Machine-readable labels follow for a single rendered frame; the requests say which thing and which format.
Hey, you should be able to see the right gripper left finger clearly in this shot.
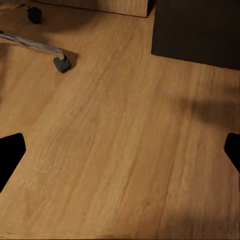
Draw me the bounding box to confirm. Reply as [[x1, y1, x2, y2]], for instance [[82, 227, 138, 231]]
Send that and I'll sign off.
[[0, 133, 26, 193]]

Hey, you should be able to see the swivel chair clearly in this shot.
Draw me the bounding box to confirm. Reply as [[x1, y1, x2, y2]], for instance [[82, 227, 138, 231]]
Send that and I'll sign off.
[[0, 0, 71, 73]]

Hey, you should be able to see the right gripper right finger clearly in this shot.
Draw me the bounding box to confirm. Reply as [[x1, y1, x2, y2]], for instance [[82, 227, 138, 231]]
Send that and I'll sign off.
[[224, 133, 240, 173]]

